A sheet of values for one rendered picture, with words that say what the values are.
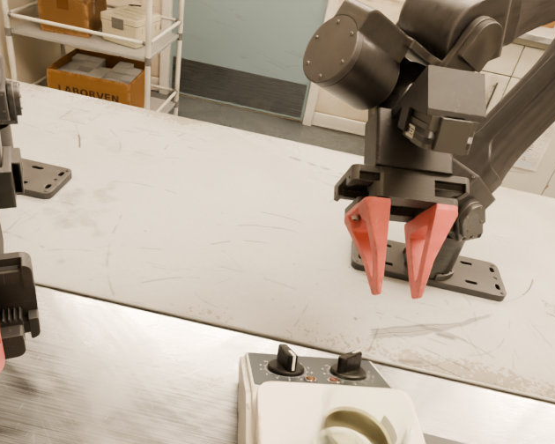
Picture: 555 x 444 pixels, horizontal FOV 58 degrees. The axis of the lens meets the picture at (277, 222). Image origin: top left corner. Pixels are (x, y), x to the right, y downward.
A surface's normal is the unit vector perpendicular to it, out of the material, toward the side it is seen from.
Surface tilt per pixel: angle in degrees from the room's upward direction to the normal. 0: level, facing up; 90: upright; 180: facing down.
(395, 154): 41
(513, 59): 90
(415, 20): 89
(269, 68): 90
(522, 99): 53
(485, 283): 0
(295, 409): 0
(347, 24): 64
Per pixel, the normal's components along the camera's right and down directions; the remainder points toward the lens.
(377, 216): 0.11, 0.12
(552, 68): -0.60, -0.38
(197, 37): -0.14, 0.54
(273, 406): 0.17, -0.81
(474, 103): 0.15, -0.24
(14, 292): 0.39, 0.59
